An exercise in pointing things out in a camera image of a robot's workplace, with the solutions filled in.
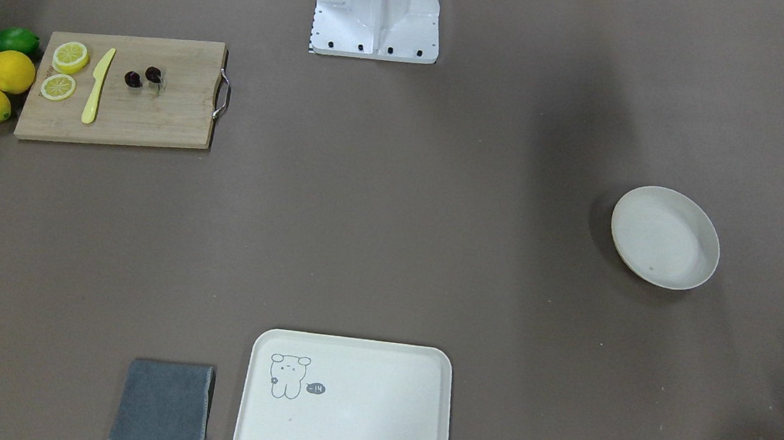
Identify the grey folded cloth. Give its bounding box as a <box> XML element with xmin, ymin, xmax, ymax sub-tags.
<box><xmin>108</xmin><ymin>357</ymin><xmax>215</xmax><ymax>440</ymax></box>

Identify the round cream plate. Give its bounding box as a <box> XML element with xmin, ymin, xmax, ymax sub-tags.
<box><xmin>610</xmin><ymin>185</ymin><xmax>720</xmax><ymax>291</ymax></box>

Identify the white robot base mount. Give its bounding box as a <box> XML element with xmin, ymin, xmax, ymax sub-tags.
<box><xmin>308</xmin><ymin>0</ymin><xmax>441</xmax><ymax>65</ymax></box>

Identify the green lime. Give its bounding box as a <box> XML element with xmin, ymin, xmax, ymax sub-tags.
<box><xmin>0</xmin><ymin>27</ymin><xmax>41</xmax><ymax>56</ymax></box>

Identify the cream rabbit tray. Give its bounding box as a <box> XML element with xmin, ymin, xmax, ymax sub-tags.
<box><xmin>233</xmin><ymin>329</ymin><xmax>453</xmax><ymax>440</ymax></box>

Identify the round yellow lemon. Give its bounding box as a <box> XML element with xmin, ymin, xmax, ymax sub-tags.
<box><xmin>0</xmin><ymin>50</ymin><xmax>37</xmax><ymax>94</ymax></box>

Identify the bamboo cutting board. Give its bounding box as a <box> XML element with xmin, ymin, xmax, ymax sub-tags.
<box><xmin>14</xmin><ymin>31</ymin><xmax>228</xmax><ymax>149</ymax></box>

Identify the yellow plastic knife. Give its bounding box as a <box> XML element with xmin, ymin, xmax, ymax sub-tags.
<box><xmin>80</xmin><ymin>47</ymin><xmax>117</xmax><ymax>125</ymax></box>

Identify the lower lemon slice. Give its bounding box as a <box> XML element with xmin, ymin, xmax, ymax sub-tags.
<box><xmin>39</xmin><ymin>74</ymin><xmax>77</xmax><ymax>101</ymax></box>

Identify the upper lemon slice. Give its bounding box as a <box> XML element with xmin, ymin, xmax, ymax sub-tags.
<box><xmin>51</xmin><ymin>41</ymin><xmax>90</xmax><ymax>75</ymax></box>

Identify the dark red cherry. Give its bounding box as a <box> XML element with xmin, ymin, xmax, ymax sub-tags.
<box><xmin>144</xmin><ymin>66</ymin><xmax>164</xmax><ymax>91</ymax></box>
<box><xmin>123</xmin><ymin>71</ymin><xmax>143</xmax><ymax>89</ymax></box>

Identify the lemon slice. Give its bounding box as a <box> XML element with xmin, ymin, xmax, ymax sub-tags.
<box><xmin>39</xmin><ymin>74</ymin><xmax>77</xmax><ymax>101</ymax></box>
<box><xmin>51</xmin><ymin>41</ymin><xmax>90</xmax><ymax>75</ymax></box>

